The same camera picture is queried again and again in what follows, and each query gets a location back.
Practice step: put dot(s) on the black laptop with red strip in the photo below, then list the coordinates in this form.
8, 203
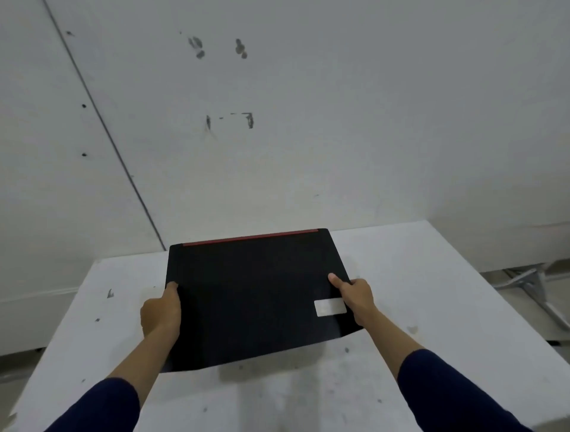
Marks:
254, 298

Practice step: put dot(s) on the person's left thumb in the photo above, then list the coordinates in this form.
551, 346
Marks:
172, 290

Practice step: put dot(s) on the person's left forearm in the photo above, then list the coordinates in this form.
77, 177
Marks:
100, 387

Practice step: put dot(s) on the white metal frame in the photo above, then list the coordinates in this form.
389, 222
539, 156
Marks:
532, 289

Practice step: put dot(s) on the person's right forearm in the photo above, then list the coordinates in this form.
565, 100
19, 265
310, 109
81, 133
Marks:
438, 382

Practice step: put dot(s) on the person's right hand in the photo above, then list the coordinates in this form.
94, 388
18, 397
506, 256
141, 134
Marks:
358, 297

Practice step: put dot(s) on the person's left hand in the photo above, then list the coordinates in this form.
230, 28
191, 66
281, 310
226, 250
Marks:
159, 311

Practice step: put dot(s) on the person's right thumb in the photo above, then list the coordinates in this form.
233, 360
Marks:
337, 283

